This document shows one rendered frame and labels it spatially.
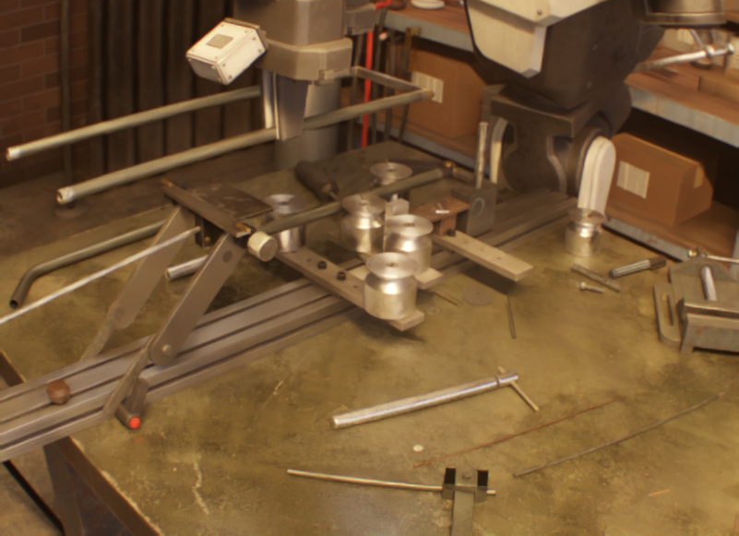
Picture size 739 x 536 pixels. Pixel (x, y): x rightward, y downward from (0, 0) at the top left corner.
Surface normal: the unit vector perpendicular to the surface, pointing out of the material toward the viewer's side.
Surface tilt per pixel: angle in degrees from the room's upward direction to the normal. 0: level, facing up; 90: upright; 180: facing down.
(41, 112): 90
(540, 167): 105
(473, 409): 0
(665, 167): 92
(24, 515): 0
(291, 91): 90
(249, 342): 90
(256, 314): 0
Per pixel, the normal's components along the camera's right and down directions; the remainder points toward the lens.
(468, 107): 0.67, 0.34
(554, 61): -0.11, 0.73
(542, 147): -0.56, 0.55
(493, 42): -0.79, 0.44
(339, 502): 0.06, -0.90
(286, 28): -0.70, 0.28
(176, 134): -0.07, 0.43
